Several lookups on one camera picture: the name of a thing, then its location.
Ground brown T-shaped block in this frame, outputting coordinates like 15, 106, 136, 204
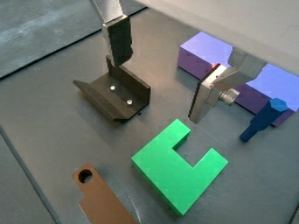
71, 163, 136, 224

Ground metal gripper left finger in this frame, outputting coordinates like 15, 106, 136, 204
89, 0, 133, 67

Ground blue hex peg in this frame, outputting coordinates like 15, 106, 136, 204
239, 98, 287, 143

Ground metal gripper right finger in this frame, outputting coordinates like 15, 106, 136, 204
188, 47, 267, 123

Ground black angle fixture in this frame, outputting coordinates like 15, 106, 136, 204
73, 56, 151, 122

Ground purple board with cross slot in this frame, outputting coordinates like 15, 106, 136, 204
177, 31, 299, 128

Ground green U-shaped block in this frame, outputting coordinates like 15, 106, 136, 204
131, 119, 228, 216

